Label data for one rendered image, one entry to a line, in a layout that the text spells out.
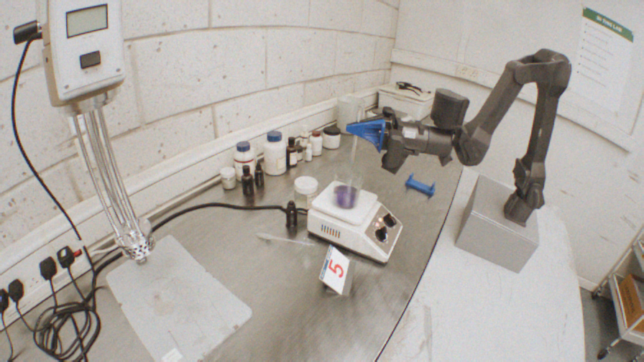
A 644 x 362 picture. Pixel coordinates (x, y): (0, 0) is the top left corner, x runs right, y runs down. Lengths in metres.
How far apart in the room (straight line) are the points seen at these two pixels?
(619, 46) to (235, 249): 2.25
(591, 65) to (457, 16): 0.96
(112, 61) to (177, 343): 0.42
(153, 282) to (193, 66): 0.54
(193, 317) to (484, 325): 0.56
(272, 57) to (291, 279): 0.72
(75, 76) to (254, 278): 0.46
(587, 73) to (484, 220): 1.53
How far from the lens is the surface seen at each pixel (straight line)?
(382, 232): 0.57
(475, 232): 0.67
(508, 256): 0.71
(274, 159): 0.81
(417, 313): 0.54
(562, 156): 2.04
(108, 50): 0.29
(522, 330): 0.64
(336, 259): 0.54
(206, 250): 0.62
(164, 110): 0.74
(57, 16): 0.29
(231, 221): 0.67
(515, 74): 0.52
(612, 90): 2.08
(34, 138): 0.68
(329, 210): 0.56
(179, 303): 0.53
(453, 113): 0.49
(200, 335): 0.49
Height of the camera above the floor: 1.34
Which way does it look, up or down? 32 degrees down
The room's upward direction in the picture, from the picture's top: 5 degrees clockwise
